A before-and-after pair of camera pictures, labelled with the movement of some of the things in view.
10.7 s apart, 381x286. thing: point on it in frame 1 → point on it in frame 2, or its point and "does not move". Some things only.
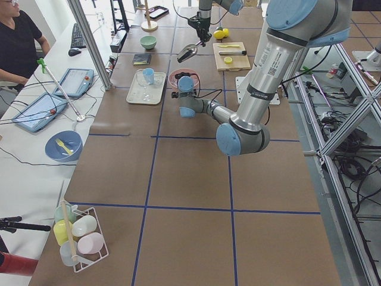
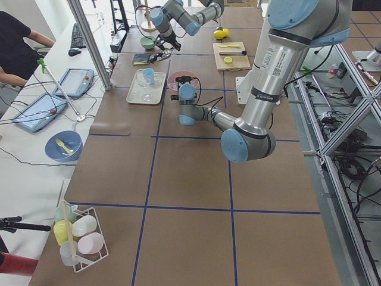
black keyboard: x=77 y=40 does not move
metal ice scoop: x=188 y=51 → x=162 y=55
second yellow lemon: x=226 y=32 does not move
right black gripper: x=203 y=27 → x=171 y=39
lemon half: x=228 y=60 does not move
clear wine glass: x=141 y=81 does not move
